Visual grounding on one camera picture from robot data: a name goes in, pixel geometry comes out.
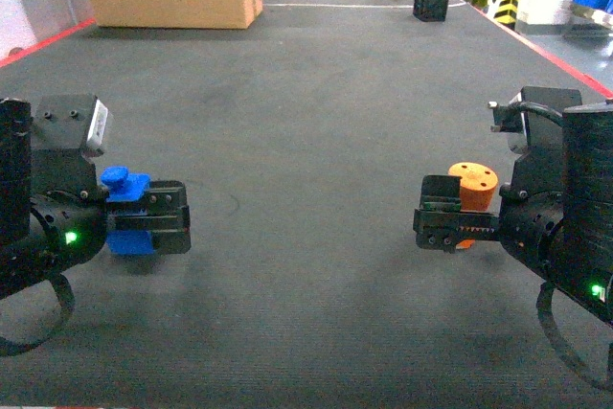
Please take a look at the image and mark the orange plastic cap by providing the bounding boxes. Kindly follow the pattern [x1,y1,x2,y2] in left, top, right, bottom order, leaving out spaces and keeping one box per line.
[447,161,500,251]

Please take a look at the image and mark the dark conveyor belt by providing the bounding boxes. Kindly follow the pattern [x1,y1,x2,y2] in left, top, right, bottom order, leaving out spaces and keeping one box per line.
[1,0,612,408]

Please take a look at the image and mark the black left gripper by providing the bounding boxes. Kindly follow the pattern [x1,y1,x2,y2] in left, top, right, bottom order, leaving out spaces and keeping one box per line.
[32,148,192,266]

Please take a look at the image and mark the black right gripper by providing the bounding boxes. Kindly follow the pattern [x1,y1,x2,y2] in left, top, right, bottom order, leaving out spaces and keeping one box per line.
[413,149,563,280]

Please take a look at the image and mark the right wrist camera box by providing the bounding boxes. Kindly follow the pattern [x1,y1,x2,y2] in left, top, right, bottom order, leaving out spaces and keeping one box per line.
[487,86,582,154]

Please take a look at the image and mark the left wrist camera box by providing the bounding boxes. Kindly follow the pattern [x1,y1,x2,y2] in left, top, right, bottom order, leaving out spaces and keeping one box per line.
[32,94,113,158]

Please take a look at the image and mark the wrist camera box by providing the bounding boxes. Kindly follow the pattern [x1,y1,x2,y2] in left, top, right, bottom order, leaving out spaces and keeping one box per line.
[487,86,582,154]
[32,94,113,158]

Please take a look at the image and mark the yellow black striped cone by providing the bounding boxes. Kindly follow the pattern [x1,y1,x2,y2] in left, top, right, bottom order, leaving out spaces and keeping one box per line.
[493,0,519,31]

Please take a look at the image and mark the blue plastic part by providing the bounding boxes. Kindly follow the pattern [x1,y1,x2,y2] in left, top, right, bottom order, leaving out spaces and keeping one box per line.
[101,166,154,256]

